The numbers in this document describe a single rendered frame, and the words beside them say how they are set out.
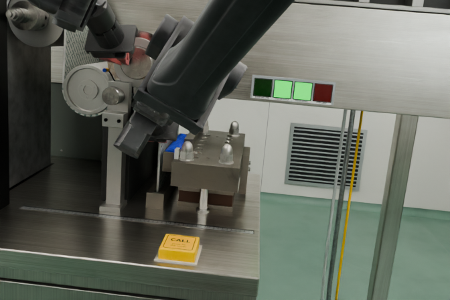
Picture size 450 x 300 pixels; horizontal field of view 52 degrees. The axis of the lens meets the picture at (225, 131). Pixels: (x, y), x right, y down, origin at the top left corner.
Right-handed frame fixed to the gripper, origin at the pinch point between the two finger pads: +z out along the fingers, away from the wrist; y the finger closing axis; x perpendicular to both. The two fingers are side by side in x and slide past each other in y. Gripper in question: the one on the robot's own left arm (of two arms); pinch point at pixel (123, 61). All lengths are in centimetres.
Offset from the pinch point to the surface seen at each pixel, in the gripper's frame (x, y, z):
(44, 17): 8.8, -19.1, -3.8
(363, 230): 19, 100, 265
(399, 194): -7, 77, 73
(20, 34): 6.8, -26.6, 0.1
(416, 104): 12, 76, 41
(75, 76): -1.0, -13.5, 5.6
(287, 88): 14, 37, 37
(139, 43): 5.4, 2.6, 0.9
